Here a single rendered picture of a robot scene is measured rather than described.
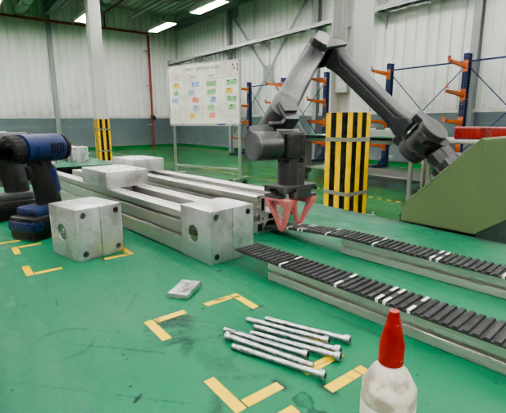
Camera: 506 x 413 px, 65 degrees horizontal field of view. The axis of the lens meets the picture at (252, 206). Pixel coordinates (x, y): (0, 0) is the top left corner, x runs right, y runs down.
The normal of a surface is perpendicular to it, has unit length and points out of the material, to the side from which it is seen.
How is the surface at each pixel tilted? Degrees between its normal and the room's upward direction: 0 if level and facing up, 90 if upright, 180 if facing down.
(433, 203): 90
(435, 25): 90
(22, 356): 0
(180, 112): 90
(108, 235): 90
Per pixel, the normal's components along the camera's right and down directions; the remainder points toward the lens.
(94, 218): 0.78, 0.13
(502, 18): -0.80, 0.13
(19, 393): 0.00, -0.98
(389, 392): -0.26, -0.29
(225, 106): -0.54, 0.18
